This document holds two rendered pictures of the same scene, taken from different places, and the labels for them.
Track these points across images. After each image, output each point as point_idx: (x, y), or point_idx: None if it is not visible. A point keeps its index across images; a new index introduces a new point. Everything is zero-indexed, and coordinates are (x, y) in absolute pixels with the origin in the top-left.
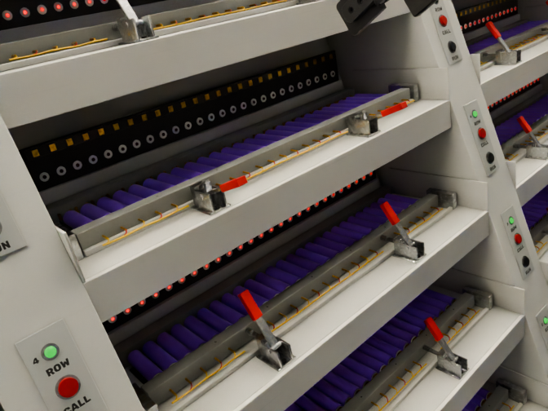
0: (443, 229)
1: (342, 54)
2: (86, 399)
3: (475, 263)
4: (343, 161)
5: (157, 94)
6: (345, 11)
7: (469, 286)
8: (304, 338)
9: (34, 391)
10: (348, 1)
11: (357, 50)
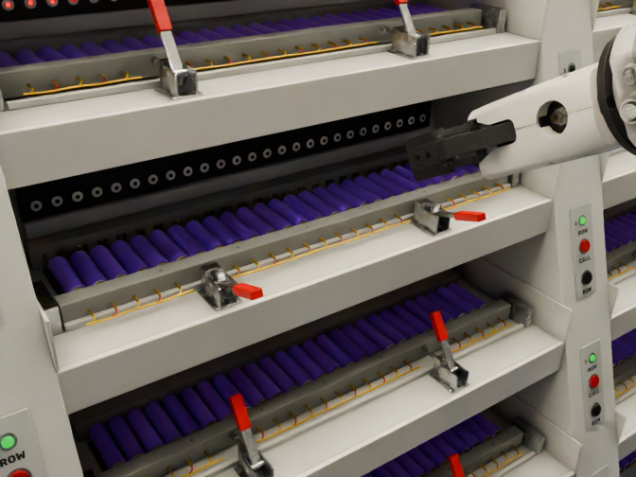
0: (502, 354)
1: None
2: None
3: (536, 396)
4: (393, 263)
5: None
6: (411, 156)
7: (521, 418)
8: (293, 459)
9: None
10: (416, 148)
11: (462, 96)
